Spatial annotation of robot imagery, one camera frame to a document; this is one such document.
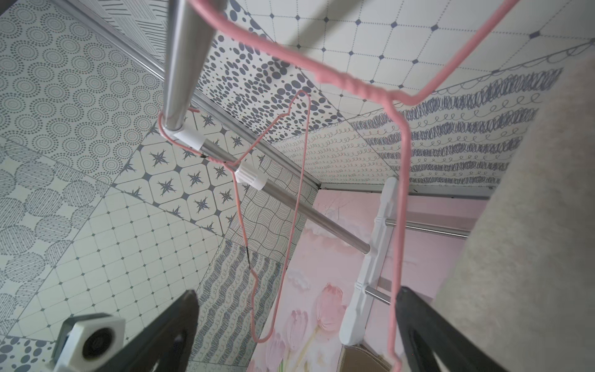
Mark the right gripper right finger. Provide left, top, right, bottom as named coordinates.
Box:
left=395, top=287, right=504, bottom=371

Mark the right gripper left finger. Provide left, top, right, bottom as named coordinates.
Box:
left=98, top=290, right=199, bottom=371

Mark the beige knitted scarf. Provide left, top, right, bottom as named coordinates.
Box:
left=433, top=56, right=594, bottom=371

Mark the pink wire hanger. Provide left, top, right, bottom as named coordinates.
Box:
left=185, top=0, right=522, bottom=372
left=156, top=108, right=305, bottom=344

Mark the pink floral table mat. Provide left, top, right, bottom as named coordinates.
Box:
left=247, top=190, right=487, bottom=371

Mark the white steel clothes rack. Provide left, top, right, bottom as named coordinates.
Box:
left=160, top=0, right=470, bottom=347

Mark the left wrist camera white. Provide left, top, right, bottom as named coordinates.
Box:
left=46, top=312, right=126, bottom=371

